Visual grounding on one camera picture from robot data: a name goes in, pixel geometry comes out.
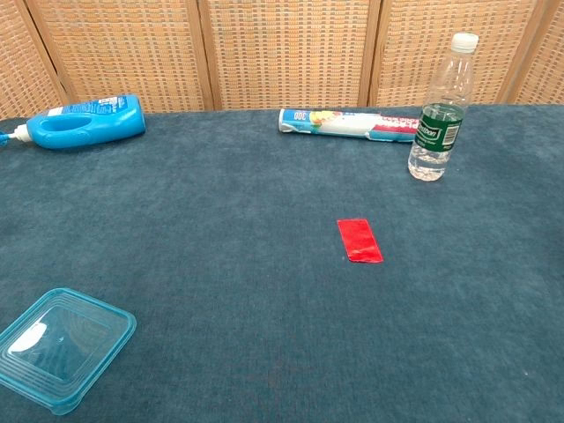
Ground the red packet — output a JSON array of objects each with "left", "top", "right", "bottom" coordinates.
[{"left": 337, "top": 218, "right": 384, "bottom": 264}]

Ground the teal table cloth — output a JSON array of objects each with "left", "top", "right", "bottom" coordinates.
[{"left": 0, "top": 103, "right": 564, "bottom": 423}]

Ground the plastic wrap roll box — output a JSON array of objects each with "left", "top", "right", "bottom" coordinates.
[{"left": 278, "top": 108, "right": 422, "bottom": 145}]

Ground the woven rattan folding screen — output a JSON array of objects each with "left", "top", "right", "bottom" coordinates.
[{"left": 0, "top": 0, "right": 564, "bottom": 121}]

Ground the clear water bottle green label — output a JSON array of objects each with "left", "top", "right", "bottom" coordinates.
[{"left": 407, "top": 32, "right": 480, "bottom": 182}]

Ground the blue detergent bottle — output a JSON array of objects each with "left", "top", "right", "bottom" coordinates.
[{"left": 0, "top": 93, "right": 147, "bottom": 151}]

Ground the blue transparent container lid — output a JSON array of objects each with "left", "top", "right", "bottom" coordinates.
[{"left": 0, "top": 287, "right": 137, "bottom": 417}]

